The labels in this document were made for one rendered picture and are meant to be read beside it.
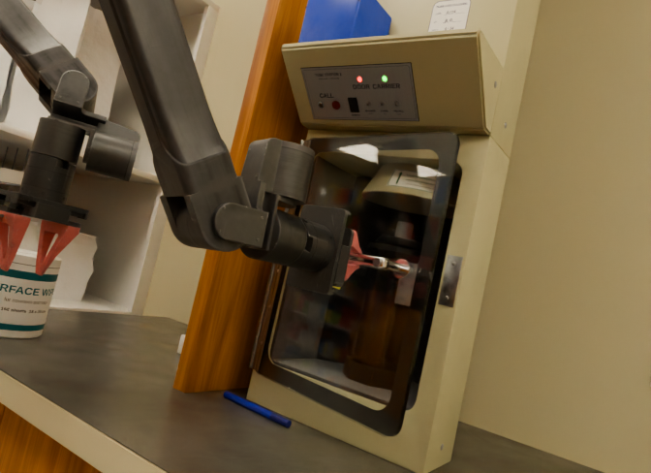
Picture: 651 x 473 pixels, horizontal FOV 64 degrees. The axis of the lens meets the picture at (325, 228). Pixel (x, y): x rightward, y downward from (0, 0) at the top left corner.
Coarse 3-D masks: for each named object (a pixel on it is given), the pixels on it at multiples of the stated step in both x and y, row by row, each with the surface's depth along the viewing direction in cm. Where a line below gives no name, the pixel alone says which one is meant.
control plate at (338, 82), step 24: (312, 72) 81; (336, 72) 79; (360, 72) 77; (384, 72) 74; (408, 72) 72; (312, 96) 84; (336, 96) 81; (360, 96) 79; (384, 96) 77; (408, 96) 74; (408, 120) 77
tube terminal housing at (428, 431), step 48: (384, 0) 88; (432, 0) 82; (480, 0) 78; (528, 0) 79; (528, 48) 82; (480, 144) 74; (480, 192) 73; (480, 240) 76; (480, 288) 79; (432, 336) 72; (432, 384) 71; (336, 432) 77; (432, 432) 70
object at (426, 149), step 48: (336, 144) 83; (384, 144) 76; (432, 144) 70; (336, 192) 81; (384, 192) 74; (432, 192) 68; (384, 240) 72; (432, 240) 66; (288, 288) 84; (384, 288) 70; (288, 336) 82; (336, 336) 74; (384, 336) 69; (288, 384) 79; (336, 384) 72; (384, 384) 67; (384, 432) 65
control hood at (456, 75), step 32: (448, 32) 67; (480, 32) 65; (288, 64) 83; (320, 64) 80; (352, 64) 77; (416, 64) 71; (448, 64) 69; (480, 64) 67; (416, 96) 74; (448, 96) 71; (480, 96) 69; (320, 128) 89; (352, 128) 85; (384, 128) 81; (416, 128) 77; (448, 128) 74; (480, 128) 72
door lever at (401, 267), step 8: (352, 256) 69; (360, 256) 68; (368, 256) 67; (376, 256) 66; (352, 264) 69; (360, 264) 68; (368, 264) 67; (376, 264) 65; (384, 264) 65; (392, 264) 67; (400, 264) 68; (408, 264) 68; (400, 272) 68; (408, 272) 68
